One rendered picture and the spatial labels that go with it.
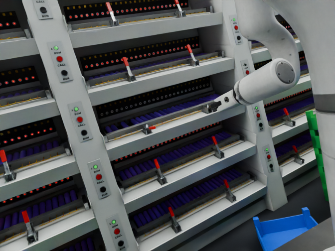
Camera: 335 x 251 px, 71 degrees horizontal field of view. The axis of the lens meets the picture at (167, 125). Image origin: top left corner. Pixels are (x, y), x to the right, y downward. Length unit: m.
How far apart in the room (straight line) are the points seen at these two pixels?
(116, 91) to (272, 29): 0.49
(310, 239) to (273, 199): 0.80
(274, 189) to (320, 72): 1.00
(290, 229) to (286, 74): 0.63
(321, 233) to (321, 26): 0.29
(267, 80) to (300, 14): 0.45
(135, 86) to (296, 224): 0.79
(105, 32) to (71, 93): 0.23
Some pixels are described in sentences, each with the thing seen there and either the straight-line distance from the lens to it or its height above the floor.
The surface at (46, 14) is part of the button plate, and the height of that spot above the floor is 0.95.
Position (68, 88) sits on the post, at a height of 0.72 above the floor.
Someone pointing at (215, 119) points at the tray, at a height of 0.48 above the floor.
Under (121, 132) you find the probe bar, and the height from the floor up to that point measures 0.54.
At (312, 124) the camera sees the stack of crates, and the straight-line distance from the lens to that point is 1.12.
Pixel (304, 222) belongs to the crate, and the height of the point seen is 0.02.
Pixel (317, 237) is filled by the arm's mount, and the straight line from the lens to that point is 0.40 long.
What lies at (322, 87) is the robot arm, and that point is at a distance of 0.21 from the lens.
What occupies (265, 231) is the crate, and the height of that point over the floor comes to 0.01.
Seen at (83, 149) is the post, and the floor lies 0.53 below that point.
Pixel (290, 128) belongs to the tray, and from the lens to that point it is 1.24.
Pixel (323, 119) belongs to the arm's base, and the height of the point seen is 0.55.
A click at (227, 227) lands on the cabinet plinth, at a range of 1.11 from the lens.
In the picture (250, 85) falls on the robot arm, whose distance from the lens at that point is 0.69.
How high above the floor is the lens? 0.60
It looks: 6 degrees down
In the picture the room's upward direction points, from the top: 16 degrees counter-clockwise
